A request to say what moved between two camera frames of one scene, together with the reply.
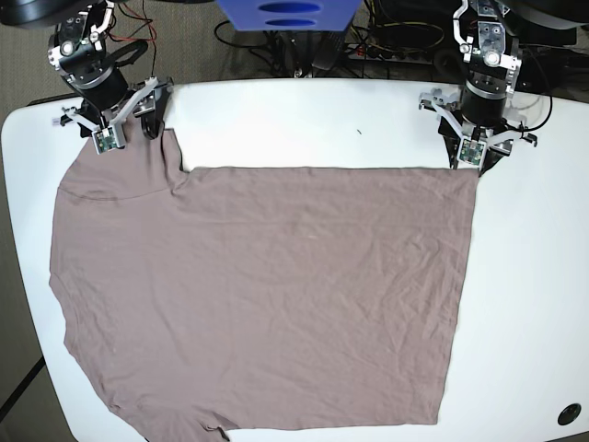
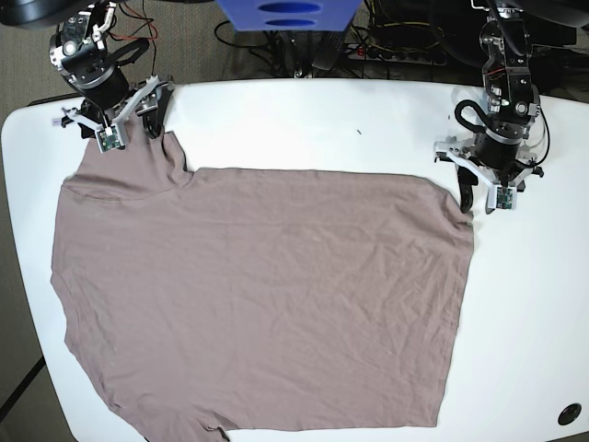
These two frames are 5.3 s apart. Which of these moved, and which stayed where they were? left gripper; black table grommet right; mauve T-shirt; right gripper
Moved: right gripper
Stayed: mauve T-shirt; black table grommet right; left gripper
